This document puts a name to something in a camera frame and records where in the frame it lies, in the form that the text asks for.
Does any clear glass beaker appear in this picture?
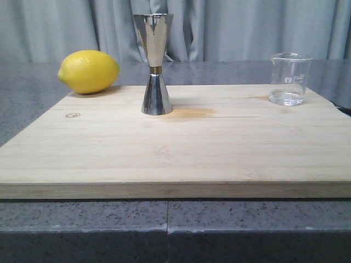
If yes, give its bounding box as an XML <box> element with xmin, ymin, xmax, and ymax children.
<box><xmin>269</xmin><ymin>53</ymin><xmax>312</xmax><ymax>106</ymax></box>

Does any yellow lemon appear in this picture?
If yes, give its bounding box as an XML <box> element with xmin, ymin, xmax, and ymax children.
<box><xmin>58</xmin><ymin>50</ymin><xmax>120</xmax><ymax>94</ymax></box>

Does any grey curtain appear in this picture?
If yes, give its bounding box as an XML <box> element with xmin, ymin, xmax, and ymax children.
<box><xmin>1</xmin><ymin>1</ymin><xmax>350</xmax><ymax>62</ymax></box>

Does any black metal board handle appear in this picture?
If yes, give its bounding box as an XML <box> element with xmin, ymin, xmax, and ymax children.
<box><xmin>332</xmin><ymin>100</ymin><xmax>351</xmax><ymax>116</ymax></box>

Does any light wooden cutting board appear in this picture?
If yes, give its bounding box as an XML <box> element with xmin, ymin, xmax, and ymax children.
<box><xmin>1</xmin><ymin>85</ymin><xmax>350</xmax><ymax>199</ymax></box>

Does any steel double jigger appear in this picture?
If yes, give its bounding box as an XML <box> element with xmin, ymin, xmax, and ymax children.
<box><xmin>133</xmin><ymin>13</ymin><xmax>173</xmax><ymax>116</ymax></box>

